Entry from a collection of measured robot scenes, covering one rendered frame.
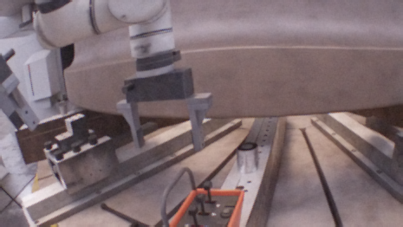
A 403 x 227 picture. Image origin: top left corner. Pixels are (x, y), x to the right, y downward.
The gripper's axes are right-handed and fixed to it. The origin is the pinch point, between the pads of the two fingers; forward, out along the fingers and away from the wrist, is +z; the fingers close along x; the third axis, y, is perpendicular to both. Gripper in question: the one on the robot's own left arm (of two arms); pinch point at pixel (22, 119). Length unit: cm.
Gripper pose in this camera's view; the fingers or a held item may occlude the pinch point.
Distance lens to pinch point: 54.0
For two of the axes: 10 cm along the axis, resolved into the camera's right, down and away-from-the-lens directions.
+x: -8.1, 0.6, 5.8
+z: 4.3, 7.4, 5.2
